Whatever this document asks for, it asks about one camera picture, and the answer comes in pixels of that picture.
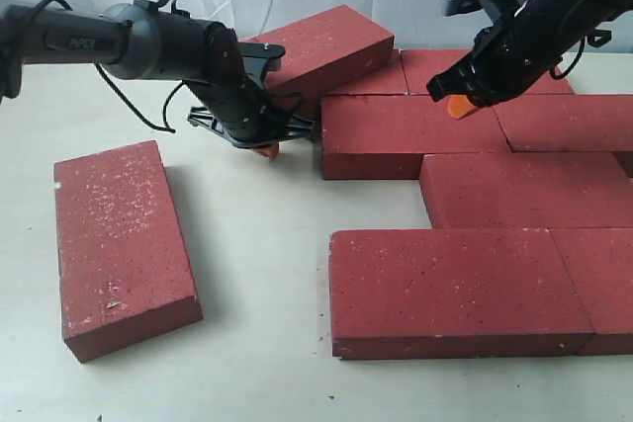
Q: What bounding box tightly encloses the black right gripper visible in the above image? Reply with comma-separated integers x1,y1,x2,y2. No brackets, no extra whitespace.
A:
426,0,608,121

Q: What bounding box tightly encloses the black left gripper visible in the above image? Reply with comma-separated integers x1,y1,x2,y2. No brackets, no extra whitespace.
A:
185,79,316,160

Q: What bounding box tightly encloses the small top red brick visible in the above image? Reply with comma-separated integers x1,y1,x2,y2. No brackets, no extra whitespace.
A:
53,140,203,363

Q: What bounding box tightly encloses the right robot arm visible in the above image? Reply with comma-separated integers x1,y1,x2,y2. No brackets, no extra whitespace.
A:
426,0,632,119

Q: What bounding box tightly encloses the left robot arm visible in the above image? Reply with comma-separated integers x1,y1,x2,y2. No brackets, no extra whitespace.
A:
1,0,314,157

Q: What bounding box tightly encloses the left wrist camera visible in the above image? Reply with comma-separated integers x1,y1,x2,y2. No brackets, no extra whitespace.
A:
238,42,286,89

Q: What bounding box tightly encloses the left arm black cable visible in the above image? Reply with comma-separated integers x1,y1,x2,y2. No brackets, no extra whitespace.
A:
93,0,203,135

